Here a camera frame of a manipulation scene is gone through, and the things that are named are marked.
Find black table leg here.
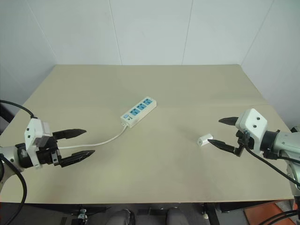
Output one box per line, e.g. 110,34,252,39
201,202,222,225

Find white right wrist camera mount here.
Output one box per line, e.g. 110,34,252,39
234,108,268,156

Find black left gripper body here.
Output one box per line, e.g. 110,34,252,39
37,135,63,168

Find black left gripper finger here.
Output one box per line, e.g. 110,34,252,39
60,150,96,168
52,128,87,142

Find white power strip cord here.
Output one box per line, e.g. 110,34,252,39
57,122,129,150

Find white plug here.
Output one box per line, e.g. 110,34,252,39
196,133,214,147

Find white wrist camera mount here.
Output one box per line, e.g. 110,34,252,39
234,108,268,156
24,118,51,169

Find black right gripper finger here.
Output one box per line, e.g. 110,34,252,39
218,116,240,128
207,139,236,154

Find black cable under table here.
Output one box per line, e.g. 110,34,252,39
264,209,300,225

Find white power strip blue sockets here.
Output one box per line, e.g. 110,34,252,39
120,96,158,129

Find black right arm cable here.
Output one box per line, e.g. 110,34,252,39
243,131,300,191

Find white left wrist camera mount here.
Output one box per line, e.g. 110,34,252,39
24,118,51,169

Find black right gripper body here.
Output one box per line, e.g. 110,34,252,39
234,130,256,157

